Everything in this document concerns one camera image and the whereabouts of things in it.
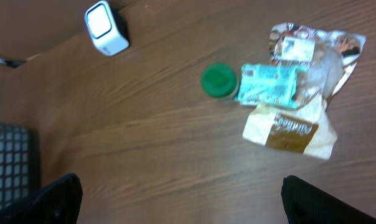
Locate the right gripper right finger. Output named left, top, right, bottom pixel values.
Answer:
left=281, top=175, right=376, bottom=224

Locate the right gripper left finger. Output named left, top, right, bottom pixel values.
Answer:
left=0, top=173, right=83, bottom=224

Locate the teal snack packet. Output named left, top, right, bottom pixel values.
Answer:
left=235, top=63, right=307, bottom=110

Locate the beige brown food pouch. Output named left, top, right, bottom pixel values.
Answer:
left=241, top=22, right=367, bottom=160

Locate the green lid jar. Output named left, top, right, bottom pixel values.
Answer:
left=200, top=63, right=240, bottom=100

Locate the white barcode scanner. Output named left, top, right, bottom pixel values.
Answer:
left=84, top=1, right=130, bottom=57

